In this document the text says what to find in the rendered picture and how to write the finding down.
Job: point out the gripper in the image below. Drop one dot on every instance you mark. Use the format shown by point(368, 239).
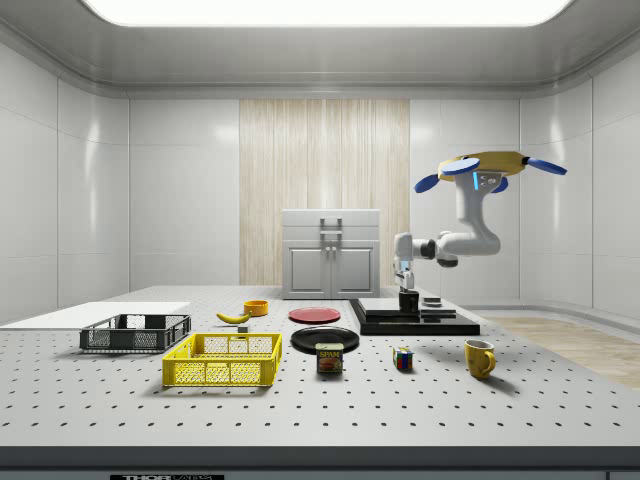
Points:
point(405, 278)

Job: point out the black mug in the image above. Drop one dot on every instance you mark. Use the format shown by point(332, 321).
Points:
point(409, 302)

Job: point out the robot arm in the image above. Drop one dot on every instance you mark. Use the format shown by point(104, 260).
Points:
point(472, 220)

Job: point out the puzzle cube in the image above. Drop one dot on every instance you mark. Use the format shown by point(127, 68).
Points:
point(403, 359)

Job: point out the white cabinet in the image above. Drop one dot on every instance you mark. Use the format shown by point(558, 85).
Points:
point(310, 270)

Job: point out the red plate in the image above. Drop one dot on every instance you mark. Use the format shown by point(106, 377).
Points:
point(314, 315)

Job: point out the yellow mug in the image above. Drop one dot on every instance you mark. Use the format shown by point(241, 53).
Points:
point(477, 360)

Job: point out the flat-sided can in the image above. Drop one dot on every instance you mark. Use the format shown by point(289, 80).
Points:
point(329, 360)

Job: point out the black plate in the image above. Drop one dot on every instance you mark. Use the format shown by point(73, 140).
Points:
point(310, 337)

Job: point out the yellow bowl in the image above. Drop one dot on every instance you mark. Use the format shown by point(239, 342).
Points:
point(256, 309)

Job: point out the banana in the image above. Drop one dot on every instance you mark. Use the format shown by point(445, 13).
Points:
point(232, 318)

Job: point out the yellow basket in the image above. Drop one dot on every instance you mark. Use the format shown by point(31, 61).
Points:
point(220, 372)

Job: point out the dark grey basket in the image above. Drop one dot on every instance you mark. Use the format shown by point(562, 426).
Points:
point(92, 340)

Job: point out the white board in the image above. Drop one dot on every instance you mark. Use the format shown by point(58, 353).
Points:
point(65, 315)

